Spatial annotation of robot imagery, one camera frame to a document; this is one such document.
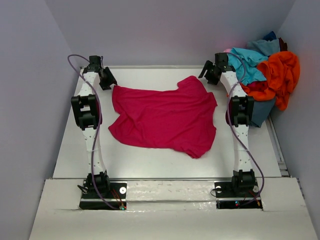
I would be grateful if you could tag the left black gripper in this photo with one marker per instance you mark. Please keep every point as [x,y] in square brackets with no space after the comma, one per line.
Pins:
[106,78]

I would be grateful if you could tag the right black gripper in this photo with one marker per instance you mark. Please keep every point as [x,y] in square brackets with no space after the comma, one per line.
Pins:
[211,72]

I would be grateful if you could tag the magenta t-shirt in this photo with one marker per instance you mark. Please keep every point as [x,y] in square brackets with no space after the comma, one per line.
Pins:
[180,119]

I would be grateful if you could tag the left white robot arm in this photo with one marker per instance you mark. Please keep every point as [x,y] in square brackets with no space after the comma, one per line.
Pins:
[88,117]

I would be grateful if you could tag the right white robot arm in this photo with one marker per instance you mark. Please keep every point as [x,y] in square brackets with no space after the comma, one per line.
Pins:
[238,117]

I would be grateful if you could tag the pink t-shirt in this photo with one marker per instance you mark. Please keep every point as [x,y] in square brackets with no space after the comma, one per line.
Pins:
[228,50]

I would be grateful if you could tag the cyan t-shirt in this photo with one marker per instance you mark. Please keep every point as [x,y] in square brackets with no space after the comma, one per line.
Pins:
[245,63]

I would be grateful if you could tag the red t-shirt in pile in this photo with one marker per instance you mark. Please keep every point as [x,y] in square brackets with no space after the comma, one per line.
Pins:
[258,86]

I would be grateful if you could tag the grey-blue t-shirt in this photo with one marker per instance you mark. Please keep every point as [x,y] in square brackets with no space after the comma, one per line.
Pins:
[264,47]

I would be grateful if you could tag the slate blue t-shirt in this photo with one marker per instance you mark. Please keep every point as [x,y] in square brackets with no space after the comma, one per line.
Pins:
[261,111]

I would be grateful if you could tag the dark blue t-shirt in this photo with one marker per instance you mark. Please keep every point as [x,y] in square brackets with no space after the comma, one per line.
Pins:
[270,36]

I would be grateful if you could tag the orange t-shirt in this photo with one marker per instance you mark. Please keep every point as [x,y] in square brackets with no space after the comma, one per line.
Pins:
[282,73]

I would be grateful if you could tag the maroon t-shirt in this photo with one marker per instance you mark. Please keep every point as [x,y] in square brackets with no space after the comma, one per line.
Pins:
[282,45]

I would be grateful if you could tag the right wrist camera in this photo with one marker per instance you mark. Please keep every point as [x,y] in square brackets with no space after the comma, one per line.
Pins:
[222,62]

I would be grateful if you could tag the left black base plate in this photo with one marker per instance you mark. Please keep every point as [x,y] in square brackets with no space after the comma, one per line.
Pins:
[114,199]

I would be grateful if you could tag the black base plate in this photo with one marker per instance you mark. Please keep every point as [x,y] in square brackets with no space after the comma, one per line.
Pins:
[228,199]
[114,199]

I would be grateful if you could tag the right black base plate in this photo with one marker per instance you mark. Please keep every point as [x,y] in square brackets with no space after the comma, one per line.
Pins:
[228,199]

